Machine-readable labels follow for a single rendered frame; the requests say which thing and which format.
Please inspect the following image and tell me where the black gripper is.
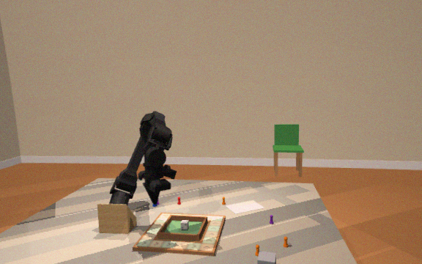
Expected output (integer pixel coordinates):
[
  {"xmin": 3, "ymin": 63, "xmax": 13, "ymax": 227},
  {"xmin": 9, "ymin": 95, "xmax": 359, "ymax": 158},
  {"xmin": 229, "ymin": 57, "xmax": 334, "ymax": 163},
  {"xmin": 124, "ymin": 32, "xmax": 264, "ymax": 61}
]
[{"xmin": 138, "ymin": 161, "xmax": 171, "ymax": 205}]

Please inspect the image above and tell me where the white die with black pips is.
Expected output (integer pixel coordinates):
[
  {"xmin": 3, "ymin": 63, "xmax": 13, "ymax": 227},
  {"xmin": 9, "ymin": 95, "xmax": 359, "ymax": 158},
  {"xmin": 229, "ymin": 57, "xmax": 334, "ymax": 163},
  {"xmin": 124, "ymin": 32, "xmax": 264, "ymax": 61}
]
[{"xmin": 181, "ymin": 220, "xmax": 189, "ymax": 230}]

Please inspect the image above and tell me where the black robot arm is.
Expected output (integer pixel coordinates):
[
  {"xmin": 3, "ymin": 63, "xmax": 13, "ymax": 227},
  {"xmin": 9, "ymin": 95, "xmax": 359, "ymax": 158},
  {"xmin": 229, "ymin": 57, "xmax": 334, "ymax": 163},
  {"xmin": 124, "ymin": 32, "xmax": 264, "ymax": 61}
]
[{"xmin": 109, "ymin": 111, "xmax": 177, "ymax": 205}]

